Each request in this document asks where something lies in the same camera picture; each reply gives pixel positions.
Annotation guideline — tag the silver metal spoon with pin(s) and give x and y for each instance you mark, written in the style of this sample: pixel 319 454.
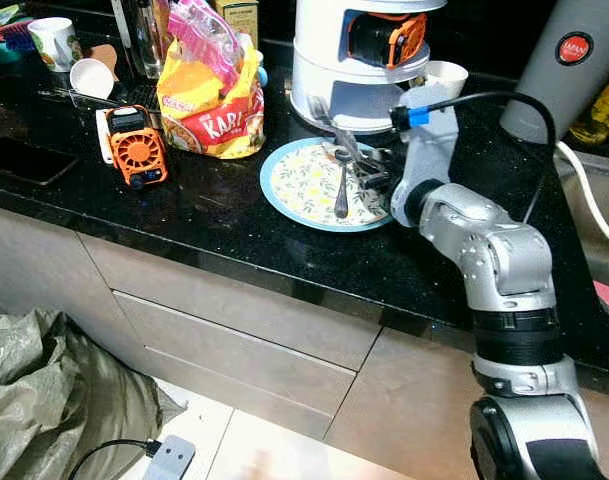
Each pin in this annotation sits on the silver metal spoon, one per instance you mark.
pixel 341 195

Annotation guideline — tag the blue rimmed floral plate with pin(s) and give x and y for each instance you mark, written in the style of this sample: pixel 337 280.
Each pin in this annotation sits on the blue rimmed floral plate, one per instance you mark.
pixel 304 190

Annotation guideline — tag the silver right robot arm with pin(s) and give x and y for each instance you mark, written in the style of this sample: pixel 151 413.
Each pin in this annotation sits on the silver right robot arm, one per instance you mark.
pixel 504 260

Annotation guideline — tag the white round two-tier rack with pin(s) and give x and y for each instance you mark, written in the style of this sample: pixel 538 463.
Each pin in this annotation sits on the white round two-tier rack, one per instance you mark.
pixel 329 85

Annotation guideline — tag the white printed paper cup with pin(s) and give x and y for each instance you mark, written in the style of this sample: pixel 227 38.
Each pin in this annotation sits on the white printed paper cup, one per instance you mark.
pixel 446 78

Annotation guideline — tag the orange black device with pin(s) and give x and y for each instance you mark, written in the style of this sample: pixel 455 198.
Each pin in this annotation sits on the orange black device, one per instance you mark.
pixel 386 40

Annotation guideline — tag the blue cup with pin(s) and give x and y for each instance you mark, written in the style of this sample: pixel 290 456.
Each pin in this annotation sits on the blue cup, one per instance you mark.
pixel 261 75

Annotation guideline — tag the yellow red snack bag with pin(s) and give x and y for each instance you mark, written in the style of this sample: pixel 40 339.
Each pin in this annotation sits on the yellow red snack bag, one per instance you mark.
pixel 216 105

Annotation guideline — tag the shallow grey drawer front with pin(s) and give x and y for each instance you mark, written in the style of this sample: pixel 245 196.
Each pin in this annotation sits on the shallow grey drawer front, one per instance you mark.
pixel 234 300

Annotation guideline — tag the grey flask with red logo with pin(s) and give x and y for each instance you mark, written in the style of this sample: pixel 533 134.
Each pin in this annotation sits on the grey flask with red logo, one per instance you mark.
pixel 564 70

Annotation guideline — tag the orange black handheld fan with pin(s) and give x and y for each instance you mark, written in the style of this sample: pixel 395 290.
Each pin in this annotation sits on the orange black handheld fan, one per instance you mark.
pixel 136 148

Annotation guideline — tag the yellow oil bottle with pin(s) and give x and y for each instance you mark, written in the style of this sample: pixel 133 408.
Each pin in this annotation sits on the yellow oil bottle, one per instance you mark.
pixel 604 115

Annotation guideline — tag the deep grey drawer front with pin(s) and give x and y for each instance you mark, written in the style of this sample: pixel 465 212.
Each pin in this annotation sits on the deep grey drawer front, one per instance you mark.
pixel 234 370

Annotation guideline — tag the clear glass jar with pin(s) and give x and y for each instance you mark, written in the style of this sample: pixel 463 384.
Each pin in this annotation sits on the clear glass jar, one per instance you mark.
pixel 144 40

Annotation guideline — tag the plain white cup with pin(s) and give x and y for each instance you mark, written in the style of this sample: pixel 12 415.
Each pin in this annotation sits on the plain white cup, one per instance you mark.
pixel 91 78

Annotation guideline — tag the white printed mug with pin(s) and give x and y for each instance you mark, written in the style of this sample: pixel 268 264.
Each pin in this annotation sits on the white printed mug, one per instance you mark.
pixel 54 45

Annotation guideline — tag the black smartphone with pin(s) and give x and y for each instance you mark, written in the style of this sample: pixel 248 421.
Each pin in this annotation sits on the black smartphone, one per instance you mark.
pixel 24 160

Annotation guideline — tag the olive green woven sack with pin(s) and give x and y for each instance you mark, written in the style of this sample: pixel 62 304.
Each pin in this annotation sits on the olive green woven sack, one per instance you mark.
pixel 54 390

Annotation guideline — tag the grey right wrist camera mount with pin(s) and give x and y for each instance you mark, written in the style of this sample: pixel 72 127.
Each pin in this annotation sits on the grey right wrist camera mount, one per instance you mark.
pixel 434 140

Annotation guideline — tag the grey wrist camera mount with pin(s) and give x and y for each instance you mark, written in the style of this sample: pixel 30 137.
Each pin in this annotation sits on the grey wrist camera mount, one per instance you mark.
pixel 172 460
pixel 434 140

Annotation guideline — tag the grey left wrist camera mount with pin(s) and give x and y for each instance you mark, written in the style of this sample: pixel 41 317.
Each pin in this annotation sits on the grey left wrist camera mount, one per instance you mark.
pixel 172 460

